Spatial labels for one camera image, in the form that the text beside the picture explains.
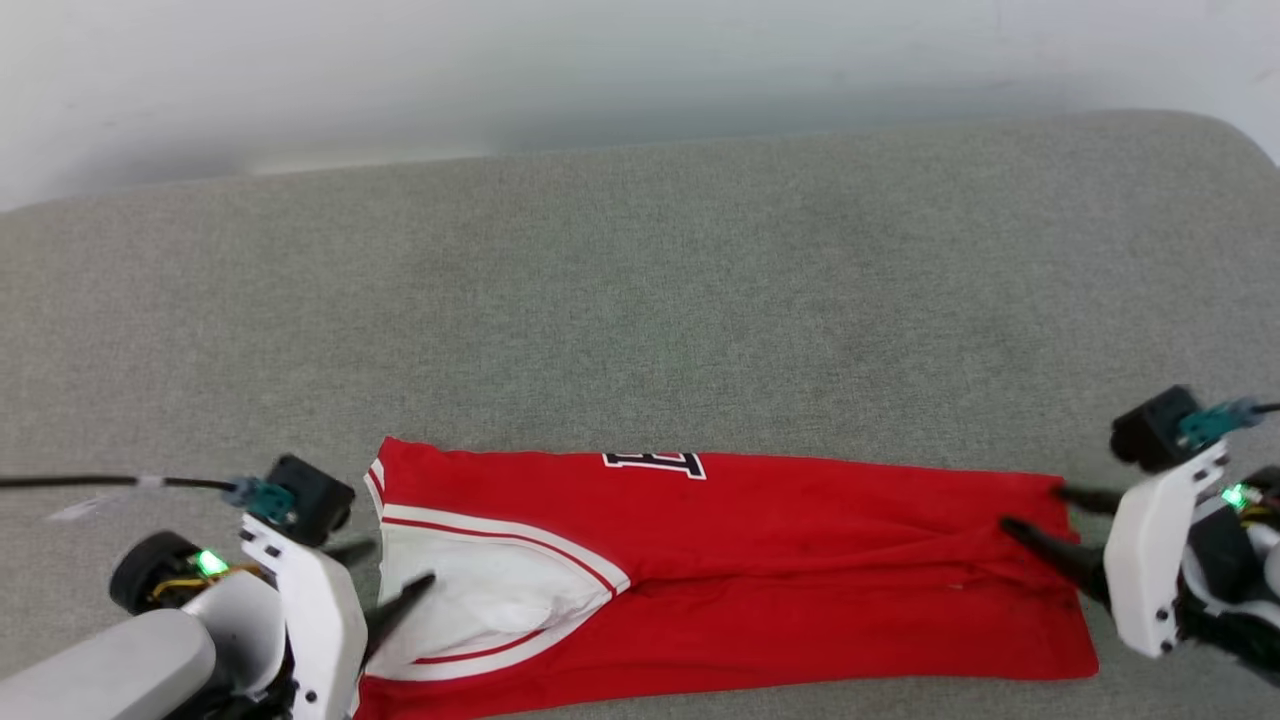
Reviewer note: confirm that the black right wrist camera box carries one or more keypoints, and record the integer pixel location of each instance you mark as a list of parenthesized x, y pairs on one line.
[(1150, 430)]

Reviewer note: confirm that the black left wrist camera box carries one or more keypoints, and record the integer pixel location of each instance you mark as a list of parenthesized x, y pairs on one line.
[(315, 495)]

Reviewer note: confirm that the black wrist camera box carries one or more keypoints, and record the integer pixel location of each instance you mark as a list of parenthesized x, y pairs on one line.
[(1150, 430), (315, 495)]

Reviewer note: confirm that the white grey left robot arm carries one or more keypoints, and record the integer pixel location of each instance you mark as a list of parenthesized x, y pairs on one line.
[(100, 670)]

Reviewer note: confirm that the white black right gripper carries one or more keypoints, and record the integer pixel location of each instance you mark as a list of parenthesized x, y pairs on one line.
[(1160, 550)]

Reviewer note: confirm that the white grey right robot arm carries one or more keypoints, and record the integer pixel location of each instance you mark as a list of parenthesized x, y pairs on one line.
[(1270, 560)]

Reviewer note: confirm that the red and white jersey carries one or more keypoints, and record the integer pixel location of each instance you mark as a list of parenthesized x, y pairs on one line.
[(800, 580)]

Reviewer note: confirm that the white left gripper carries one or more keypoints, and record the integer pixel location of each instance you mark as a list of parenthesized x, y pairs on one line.
[(320, 620)]

